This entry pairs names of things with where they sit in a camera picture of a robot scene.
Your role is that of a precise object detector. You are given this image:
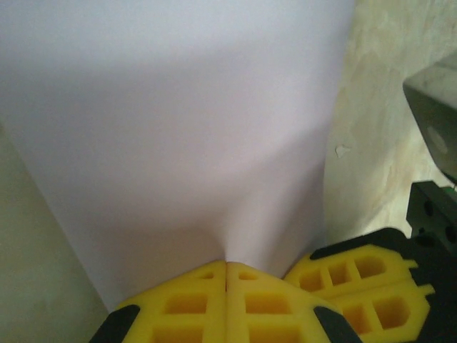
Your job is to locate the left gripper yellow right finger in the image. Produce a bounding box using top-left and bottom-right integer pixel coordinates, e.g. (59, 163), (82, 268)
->
(227, 262), (365, 343)

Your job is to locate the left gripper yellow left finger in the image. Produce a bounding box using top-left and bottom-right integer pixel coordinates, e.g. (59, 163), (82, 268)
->
(92, 260), (228, 343)

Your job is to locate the purple paper sheet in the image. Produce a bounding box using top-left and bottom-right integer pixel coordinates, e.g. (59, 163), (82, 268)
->
(0, 0), (358, 312)

